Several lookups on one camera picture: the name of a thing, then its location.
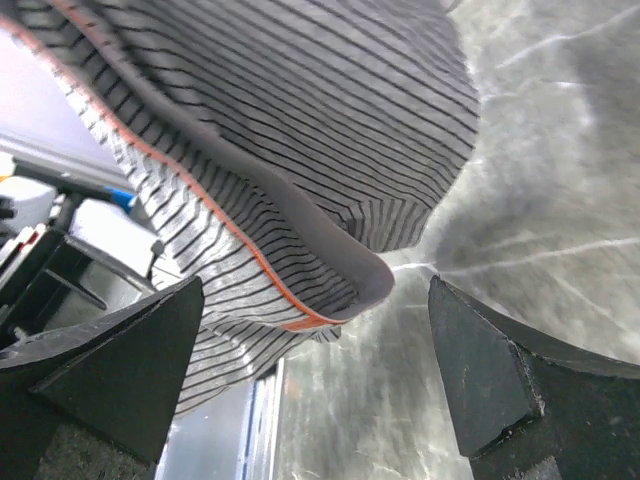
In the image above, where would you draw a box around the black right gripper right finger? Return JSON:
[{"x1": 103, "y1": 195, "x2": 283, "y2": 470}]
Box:
[{"x1": 428, "y1": 276, "x2": 639, "y2": 480}]

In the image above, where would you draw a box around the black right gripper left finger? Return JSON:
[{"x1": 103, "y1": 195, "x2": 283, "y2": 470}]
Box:
[{"x1": 1, "y1": 277, "x2": 204, "y2": 479}]

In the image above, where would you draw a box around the grey striped boxer underwear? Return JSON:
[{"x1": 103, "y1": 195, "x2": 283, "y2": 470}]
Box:
[{"x1": 1, "y1": 1, "x2": 479, "y2": 415}]

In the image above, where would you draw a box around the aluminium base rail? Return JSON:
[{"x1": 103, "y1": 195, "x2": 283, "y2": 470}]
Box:
[{"x1": 155, "y1": 359, "x2": 286, "y2": 480}]

